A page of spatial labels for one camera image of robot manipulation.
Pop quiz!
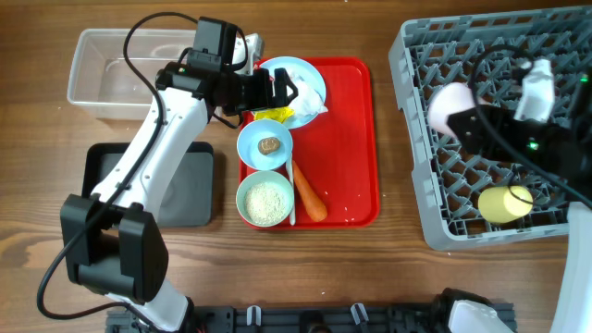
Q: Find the orange carrot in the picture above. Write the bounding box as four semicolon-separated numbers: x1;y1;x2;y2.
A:
291;160;327;222

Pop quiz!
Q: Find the mint green rice bowl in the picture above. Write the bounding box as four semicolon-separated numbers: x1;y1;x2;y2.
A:
236;171;294;228

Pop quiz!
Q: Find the light blue bowl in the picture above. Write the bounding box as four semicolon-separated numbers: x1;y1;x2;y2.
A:
237;119;293;171

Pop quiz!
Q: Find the grey dishwasher rack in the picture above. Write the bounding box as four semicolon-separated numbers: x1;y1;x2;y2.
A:
388;6;591;251

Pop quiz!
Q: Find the pink plastic cup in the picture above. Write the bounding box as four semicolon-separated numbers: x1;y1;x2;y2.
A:
427;82;475;138

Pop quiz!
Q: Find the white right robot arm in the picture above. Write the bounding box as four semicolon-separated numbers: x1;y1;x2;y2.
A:
428;68;591;332

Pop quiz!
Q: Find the clear plastic storage bin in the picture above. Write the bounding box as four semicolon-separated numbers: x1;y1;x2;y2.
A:
67;29;195;120

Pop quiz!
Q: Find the white tissue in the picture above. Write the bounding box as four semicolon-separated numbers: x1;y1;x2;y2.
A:
289;76;328;117

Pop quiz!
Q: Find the black waste tray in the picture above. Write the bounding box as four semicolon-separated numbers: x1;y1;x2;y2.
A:
81;142;215;228

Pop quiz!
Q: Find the brown shiitake mushroom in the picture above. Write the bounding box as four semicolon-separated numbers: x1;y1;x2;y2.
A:
257;137;281;155

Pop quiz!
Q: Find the white rice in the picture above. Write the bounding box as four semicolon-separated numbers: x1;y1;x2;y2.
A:
245;182;287;227

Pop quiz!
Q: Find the white plastic spoon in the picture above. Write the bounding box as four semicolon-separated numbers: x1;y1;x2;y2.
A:
286;154;296;227

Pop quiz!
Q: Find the light blue plate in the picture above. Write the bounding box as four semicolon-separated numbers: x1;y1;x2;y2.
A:
260;56;327;130

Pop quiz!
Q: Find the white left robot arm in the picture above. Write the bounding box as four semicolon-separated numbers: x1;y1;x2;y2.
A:
56;62;299;332

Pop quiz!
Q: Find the yellow plastic cup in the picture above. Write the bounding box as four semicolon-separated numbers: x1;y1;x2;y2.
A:
477;186;533;224

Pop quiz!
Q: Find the red serving tray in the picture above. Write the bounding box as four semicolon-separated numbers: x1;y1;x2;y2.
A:
268;57;380;231

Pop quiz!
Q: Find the yellow sauce packet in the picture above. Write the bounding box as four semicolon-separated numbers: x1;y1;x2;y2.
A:
252;106;295;123

